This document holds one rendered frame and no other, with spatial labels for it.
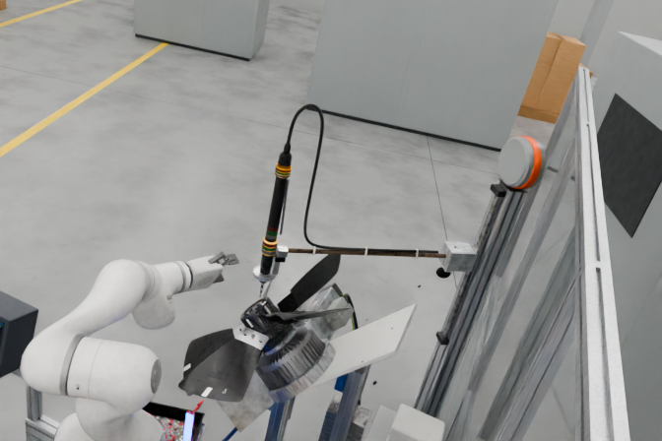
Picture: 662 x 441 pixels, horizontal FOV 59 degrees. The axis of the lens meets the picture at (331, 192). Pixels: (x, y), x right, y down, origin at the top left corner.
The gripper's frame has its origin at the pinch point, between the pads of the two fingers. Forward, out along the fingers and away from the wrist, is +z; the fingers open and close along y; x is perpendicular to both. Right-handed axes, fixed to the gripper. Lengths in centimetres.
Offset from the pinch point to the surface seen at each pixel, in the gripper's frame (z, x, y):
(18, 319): -36, 21, -45
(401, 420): 55, -59, -20
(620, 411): -45, -73, 82
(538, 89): 803, 219, -22
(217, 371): 2.4, -18.9, -26.7
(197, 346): 20, 0, -50
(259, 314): 21.4, -8.8, -18.5
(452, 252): 55, -28, 33
